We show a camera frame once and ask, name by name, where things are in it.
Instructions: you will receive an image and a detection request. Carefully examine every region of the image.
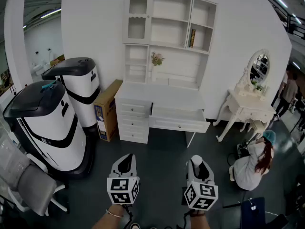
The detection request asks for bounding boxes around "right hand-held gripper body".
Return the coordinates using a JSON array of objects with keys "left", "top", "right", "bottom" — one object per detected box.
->
[{"left": 183, "top": 160, "right": 219, "bottom": 211}]

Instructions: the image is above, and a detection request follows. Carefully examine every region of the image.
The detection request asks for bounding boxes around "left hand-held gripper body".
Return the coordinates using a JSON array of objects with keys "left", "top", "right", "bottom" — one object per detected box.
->
[{"left": 106, "top": 153, "right": 141, "bottom": 205}]

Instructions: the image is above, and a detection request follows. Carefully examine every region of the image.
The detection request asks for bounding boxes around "wide white desk drawer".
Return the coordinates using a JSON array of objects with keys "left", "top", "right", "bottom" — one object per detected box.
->
[{"left": 149, "top": 103, "right": 211, "bottom": 134}]

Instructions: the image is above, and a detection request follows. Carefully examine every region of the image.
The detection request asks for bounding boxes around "person's left forearm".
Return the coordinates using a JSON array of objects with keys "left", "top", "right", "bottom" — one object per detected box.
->
[{"left": 91, "top": 203, "right": 125, "bottom": 229}]

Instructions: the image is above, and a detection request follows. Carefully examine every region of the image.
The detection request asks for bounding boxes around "person's right forearm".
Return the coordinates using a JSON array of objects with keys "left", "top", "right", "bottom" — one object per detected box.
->
[{"left": 189, "top": 208, "right": 211, "bottom": 229}]

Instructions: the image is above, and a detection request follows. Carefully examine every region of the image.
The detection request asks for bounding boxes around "narrow white desk drawer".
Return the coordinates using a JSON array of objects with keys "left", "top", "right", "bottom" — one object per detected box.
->
[
  {"left": 118, "top": 128, "right": 149, "bottom": 144},
  {"left": 117, "top": 114, "right": 150, "bottom": 132},
  {"left": 117, "top": 100, "right": 153, "bottom": 118}
]

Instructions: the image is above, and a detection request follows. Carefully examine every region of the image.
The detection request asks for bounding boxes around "dark blue case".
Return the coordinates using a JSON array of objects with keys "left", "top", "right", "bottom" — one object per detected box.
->
[{"left": 240, "top": 196, "right": 266, "bottom": 229}]

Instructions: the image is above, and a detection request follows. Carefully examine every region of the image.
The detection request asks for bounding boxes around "black equipment bag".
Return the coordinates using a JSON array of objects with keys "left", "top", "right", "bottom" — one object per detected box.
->
[{"left": 236, "top": 139, "right": 251, "bottom": 159}]

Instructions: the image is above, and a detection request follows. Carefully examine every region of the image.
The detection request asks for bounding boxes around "brown cardboard box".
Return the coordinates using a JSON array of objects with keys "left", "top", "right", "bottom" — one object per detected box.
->
[{"left": 93, "top": 79, "right": 123, "bottom": 143}]

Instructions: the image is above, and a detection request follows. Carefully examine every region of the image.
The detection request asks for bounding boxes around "grey padded chair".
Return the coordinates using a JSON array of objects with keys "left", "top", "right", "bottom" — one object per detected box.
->
[{"left": 0, "top": 137, "right": 70, "bottom": 217}]

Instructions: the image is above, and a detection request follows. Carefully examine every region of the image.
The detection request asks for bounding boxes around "white black wheeled robot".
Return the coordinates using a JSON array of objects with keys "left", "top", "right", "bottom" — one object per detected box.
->
[
  {"left": 41, "top": 57, "right": 102, "bottom": 128},
  {"left": 2, "top": 80, "right": 96, "bottom": 180}
]

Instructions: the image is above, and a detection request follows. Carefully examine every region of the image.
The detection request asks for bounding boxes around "cream carved vanity table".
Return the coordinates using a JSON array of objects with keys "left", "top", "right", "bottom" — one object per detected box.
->
[{"left": 213, "top": 80, "right": 277, "bottom": 143}]

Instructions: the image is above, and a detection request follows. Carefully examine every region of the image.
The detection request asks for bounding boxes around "white desk with hutch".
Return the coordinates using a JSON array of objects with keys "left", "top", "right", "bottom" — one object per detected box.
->
[{"left": 114, "top": 0, "right": 218, "bottom": 148}]

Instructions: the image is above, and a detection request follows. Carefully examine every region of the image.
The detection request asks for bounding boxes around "white vase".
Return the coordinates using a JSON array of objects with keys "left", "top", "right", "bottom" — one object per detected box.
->
[{"left": 151, "top": 64, "right": 159, "bottom": 82}]

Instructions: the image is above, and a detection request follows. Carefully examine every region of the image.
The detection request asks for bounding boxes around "small green potted plant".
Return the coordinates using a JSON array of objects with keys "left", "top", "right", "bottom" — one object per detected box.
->
[{"left": 251, "top": 80, "right": 264, "bottom": 92}]

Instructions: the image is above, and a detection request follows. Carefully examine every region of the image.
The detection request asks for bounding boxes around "pink flower bouquet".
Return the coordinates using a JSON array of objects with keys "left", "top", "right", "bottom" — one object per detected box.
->
[{"left": 151, "top": 52, "right": 165, "bottom": 67}]

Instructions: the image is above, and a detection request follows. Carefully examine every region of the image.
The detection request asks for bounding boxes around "cream oval framed mirror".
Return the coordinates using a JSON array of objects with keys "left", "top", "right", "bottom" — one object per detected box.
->
[{"left": 245, "top": 48, "right": 271, "bottom": 88}]

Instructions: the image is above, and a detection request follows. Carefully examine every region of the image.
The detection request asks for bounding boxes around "brown gold spine book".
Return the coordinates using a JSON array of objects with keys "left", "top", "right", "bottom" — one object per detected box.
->
[{"left": 189, "top": 28, "right": 196, "bottom": 48}]

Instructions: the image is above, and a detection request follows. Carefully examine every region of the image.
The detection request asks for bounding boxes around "white arched glass cabinet door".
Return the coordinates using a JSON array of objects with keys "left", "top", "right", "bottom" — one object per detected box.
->
[{"left": 123, "top": 0, "right": 153, "bottom": 44}]

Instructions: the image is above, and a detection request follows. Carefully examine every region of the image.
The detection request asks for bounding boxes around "black metal railing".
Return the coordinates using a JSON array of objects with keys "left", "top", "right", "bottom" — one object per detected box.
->
[{"left": 258, "top": 0, "right": 305, "bottom": 40}]

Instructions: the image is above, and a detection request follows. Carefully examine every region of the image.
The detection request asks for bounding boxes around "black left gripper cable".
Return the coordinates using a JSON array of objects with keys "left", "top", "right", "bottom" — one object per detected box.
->
[{"left": 122, "top": 204, "right": 134, "bottom": 229}]

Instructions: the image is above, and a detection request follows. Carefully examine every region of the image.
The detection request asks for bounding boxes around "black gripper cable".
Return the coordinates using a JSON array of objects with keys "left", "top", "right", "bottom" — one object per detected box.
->
[
  {"left": 177, "top": 210, "right": 198, "bottom": 229},
  {"left": 122, "top": 204, "right": 134, "bottom": 229}
]

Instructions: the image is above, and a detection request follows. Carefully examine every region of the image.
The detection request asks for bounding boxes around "thin gold bracelet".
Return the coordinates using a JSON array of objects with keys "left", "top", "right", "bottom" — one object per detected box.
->
[{"left": 105, "top": 208, "right": 124, "bottom": 219}]

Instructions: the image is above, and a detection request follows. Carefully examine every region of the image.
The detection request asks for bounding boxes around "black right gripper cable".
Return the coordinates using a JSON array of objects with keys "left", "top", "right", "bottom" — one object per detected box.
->
[{"left": 177, "top": 210, "right": 198, "bottom": 229}]

